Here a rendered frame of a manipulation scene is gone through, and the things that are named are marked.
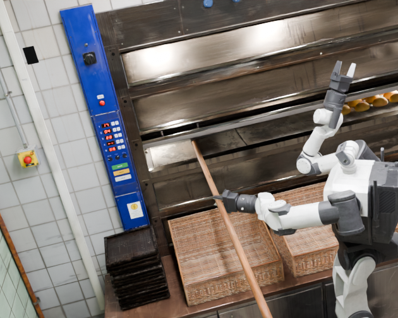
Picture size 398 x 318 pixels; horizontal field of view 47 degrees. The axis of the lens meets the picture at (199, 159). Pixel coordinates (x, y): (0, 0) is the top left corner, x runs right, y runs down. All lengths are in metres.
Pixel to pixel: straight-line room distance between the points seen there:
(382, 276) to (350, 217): 1.14
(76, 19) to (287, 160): 1.46
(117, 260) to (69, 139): 0.70
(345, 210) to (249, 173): 1.15
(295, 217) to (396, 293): 1.31
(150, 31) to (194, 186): 0.94
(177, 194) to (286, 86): 0.90
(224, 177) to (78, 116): 0.93
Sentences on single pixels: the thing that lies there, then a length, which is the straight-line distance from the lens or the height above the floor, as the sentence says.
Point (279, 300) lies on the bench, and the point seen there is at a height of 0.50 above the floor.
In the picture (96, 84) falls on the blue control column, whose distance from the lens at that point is 2.47.
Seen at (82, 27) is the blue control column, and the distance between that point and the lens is 2.42.
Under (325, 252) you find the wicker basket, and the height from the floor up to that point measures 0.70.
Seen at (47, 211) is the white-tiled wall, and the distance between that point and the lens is 2.81.
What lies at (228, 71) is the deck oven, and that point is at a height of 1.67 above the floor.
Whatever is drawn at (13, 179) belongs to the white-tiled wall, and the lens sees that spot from 2.74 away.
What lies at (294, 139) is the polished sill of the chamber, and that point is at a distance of 2.82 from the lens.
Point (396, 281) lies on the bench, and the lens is 2.95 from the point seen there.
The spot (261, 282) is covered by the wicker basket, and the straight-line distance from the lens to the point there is 2.63.
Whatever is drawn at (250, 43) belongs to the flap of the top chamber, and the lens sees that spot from 2.57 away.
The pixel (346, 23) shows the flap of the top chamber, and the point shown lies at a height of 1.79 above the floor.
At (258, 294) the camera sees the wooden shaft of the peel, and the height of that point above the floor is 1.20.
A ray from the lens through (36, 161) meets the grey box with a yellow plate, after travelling 2.60.
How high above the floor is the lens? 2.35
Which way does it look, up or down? 26 degrees down
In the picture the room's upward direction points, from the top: 11 degrees counter-clockwise
